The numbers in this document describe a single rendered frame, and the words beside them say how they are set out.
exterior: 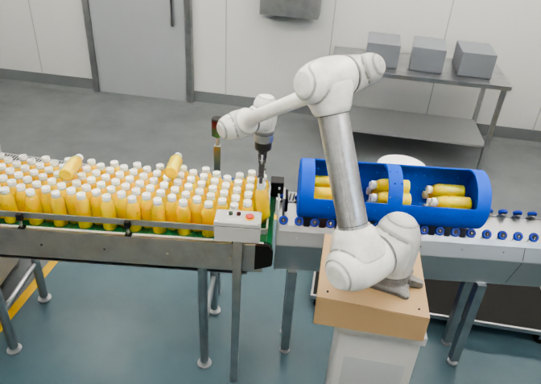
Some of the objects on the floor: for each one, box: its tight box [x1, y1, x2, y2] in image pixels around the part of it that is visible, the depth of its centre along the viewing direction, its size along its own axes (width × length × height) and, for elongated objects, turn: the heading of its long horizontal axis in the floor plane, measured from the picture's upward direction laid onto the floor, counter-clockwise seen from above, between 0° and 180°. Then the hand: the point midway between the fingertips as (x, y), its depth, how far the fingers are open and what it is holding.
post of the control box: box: [230, 242, 242, 382], centre depth 247 cm, size 4×4×100 cm
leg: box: [447, 283, 487, 366], centre depth 275 cm, size 6×6×63 cm
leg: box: [279, 270, 297, 354], centre depth 276 cm, size 6×6×63 cm
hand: (261, 179), depth 228 cm, fingers closed on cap, 4 cm apart
